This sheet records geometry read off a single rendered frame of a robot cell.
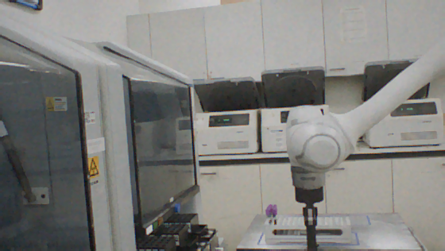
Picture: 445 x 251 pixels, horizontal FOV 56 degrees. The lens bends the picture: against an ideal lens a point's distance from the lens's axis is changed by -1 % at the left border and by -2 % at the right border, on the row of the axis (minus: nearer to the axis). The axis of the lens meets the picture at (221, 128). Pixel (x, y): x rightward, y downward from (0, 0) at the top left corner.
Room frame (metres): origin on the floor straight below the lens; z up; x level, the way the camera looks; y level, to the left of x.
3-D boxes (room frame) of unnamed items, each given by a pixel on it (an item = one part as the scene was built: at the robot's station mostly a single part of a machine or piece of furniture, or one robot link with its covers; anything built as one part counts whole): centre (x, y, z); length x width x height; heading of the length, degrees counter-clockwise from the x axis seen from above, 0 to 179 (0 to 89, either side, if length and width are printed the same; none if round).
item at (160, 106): (1.50, 0.42, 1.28); 0.61 x 0.51 x 0.63; 168
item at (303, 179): (1.11, -0.22, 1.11); 0.09 x 0.09 x 0.06
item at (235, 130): (3.82, -0.07, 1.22); 0.62 x 0.56 x 0.64; 167
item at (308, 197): (1.11, -0.22, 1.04); 0.08 x 0.07 x 0.09; 169
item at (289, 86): (3.70, -0.65, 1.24); 0.62 x 0.56 x 0.69; 169
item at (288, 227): (1.49, -0.28, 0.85); 0.30 x 0.10 x 0.06; 76
